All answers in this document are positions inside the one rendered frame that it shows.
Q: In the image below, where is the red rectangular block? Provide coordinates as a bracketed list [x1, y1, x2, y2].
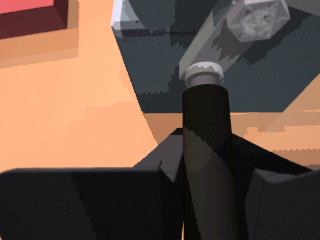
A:
[0, 0, 68, 40]

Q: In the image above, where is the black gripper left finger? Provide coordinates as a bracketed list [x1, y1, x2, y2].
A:
[0, 128, 183, 240]

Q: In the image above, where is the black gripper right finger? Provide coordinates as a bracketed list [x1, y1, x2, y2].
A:
[232, 133, 320, 240]

